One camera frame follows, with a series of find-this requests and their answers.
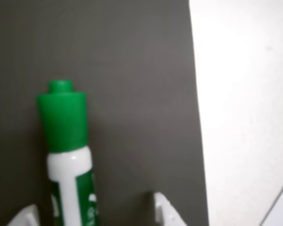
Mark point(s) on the green dry-erase marker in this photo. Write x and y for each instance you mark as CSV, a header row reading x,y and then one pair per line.
x,y
63,117

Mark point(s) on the grey mat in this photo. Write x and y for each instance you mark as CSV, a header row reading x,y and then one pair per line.
x,y
132,70

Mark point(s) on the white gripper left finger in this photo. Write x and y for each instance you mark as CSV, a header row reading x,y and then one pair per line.
x,y
28,216

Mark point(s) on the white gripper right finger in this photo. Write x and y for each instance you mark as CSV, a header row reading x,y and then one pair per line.
x,y
166,214

